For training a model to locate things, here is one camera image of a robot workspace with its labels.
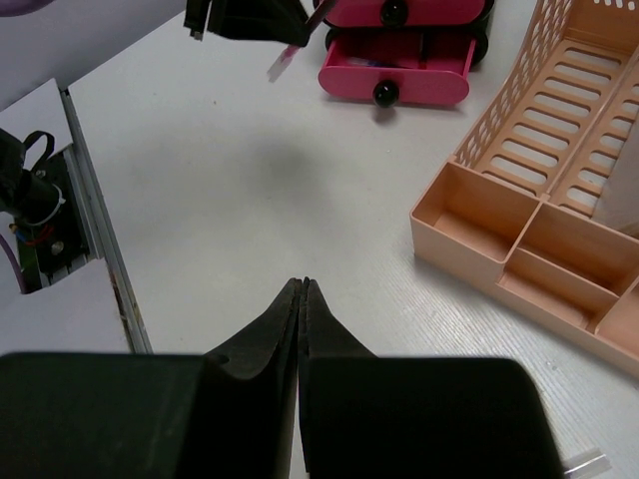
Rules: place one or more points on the black pink drawer unit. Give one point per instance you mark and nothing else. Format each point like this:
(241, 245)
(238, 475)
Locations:
(389, 32)

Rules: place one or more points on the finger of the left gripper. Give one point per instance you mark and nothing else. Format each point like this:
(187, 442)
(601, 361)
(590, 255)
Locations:
(249, 20)

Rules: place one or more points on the red gel pen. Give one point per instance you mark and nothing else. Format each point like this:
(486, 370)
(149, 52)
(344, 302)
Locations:
(423, 51)
(286, 56)

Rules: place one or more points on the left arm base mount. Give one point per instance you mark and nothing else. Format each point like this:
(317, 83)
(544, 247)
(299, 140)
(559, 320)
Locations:
(46, 221)

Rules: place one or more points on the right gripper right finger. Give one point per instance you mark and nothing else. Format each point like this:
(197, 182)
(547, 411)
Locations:
(365, 416)

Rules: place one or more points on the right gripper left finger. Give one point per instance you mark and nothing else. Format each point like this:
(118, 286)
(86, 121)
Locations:
(227, 413)

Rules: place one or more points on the orange plastic file organizer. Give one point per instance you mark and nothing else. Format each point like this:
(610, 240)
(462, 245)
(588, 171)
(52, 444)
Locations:
(511, 210)

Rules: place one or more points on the blue gel pen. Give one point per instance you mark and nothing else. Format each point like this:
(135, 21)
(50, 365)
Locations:
(361, 62)

